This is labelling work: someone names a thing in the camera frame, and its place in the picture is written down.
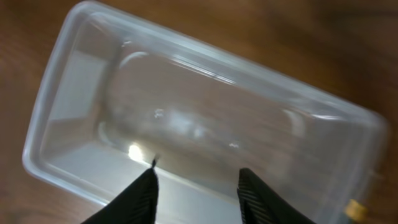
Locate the black yellow screwdriver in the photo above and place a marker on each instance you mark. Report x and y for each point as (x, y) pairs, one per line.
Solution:
(354, 212)

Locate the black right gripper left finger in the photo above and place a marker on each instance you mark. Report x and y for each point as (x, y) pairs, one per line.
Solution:
(136, 204)

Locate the clear plastic container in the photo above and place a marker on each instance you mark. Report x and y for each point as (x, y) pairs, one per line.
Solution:
(119, 91)

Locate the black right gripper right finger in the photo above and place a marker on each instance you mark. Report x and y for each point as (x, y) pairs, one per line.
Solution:
(259, 204)

